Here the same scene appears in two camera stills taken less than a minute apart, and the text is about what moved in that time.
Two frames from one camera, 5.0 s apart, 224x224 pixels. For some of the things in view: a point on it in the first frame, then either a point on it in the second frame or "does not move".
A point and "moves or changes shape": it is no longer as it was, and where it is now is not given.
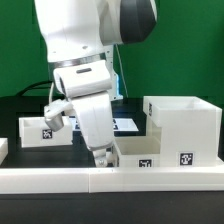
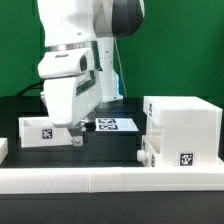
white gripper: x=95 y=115 -> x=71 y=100
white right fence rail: x=219 y=163 does not move
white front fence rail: x=18 y=181 does not move
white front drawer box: x=138 y=151 moves or changes shape
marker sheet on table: x=119 y=124 does not move
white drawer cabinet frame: x=190 y=130 does not move
